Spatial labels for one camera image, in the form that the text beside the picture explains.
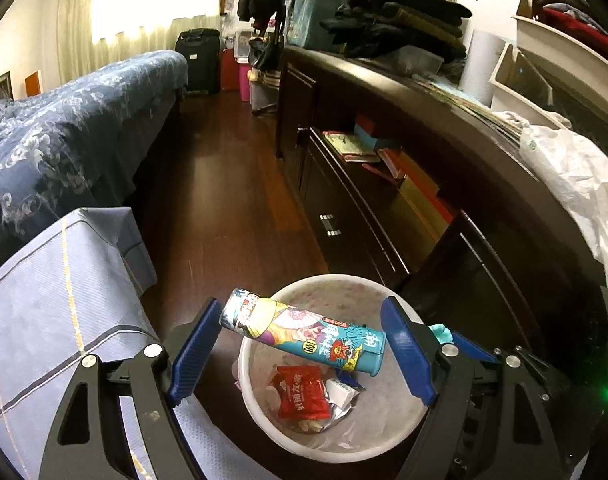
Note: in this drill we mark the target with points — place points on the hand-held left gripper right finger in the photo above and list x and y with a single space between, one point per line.
409 350

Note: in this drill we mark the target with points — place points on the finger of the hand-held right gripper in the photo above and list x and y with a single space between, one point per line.
473 349

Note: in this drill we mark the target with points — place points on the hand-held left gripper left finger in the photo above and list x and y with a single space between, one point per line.
194 352

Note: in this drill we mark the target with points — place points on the small teal plastic piece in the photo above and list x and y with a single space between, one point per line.
441 332

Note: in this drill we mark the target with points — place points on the white round waste bin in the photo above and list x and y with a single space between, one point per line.
364 295

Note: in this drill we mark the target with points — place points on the small white cardboard box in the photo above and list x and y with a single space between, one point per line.
340 391

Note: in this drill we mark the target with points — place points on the silver foil wrapper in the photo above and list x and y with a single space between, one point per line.
341 414

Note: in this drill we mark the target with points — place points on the colourful printed snack tube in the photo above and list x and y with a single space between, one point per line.
304 327

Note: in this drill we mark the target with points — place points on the red snack packet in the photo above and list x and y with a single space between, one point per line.
301 392

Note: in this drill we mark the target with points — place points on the stack of books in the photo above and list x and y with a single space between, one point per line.
419 185

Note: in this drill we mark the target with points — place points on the blue checked tablecloth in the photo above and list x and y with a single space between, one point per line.
34 310

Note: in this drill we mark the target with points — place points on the dark wooden cabinet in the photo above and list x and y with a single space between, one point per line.
484 160

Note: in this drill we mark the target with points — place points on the white plastic bag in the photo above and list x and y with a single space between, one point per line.
579 185

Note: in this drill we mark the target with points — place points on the green cover book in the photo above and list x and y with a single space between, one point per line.
351 146

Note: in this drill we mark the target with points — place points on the red book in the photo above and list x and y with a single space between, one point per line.
376 129

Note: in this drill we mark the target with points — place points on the bed with blue floral cover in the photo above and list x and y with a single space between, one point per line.
69 130

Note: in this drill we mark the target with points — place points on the pink plastic bin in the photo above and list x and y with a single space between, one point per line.
246 85

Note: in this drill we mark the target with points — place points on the white paper roll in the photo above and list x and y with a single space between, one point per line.
484 65

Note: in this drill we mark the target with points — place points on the red box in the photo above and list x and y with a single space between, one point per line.
230 70

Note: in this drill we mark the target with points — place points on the clear plastic tub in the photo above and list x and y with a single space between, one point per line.
414 60

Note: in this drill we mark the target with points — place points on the black suitcase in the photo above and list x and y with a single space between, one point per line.
198 60

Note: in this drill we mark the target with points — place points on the stack of dark folded clothes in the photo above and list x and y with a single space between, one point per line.
399 10

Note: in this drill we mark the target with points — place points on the pale curtain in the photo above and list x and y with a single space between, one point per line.
134 15

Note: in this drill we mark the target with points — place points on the red folded clothes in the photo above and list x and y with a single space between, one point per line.
569 17

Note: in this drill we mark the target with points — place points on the light blue soft package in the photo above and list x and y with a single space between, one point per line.
314 10

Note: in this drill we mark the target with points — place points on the orange wall board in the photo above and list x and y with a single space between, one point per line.
32 82

